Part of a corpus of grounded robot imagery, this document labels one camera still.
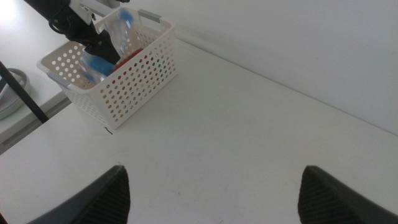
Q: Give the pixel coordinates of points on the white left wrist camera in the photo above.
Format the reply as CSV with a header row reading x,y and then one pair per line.
x,y
82,11

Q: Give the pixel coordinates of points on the clear blue-capped water bottle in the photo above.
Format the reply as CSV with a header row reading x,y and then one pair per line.
x,y
119,31

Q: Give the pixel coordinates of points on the white perforated plastic basket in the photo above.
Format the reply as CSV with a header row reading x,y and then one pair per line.
x,y
133,87

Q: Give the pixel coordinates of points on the black slanted stand pole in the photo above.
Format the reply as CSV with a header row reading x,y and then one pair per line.
x,y
25,93

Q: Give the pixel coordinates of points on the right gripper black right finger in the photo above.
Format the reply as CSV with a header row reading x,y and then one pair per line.
x,y
326,202

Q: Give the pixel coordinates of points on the white side table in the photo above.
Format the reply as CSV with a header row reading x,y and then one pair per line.
x,y
28,46

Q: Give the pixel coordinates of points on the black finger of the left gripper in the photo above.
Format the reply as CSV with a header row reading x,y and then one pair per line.
x,y
104,49

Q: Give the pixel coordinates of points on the small black thread scrap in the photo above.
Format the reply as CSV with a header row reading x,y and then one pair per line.
x,y
108,131

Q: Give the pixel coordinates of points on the round pale green dish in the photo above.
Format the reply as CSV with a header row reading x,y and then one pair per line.
x,y
12,102

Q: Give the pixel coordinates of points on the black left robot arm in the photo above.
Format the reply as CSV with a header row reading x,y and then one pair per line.
x,y
46,6

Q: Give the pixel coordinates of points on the red soda can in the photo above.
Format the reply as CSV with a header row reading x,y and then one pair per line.
x,y
128,58

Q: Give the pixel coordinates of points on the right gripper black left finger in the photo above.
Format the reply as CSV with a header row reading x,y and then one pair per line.
x,y
102,202

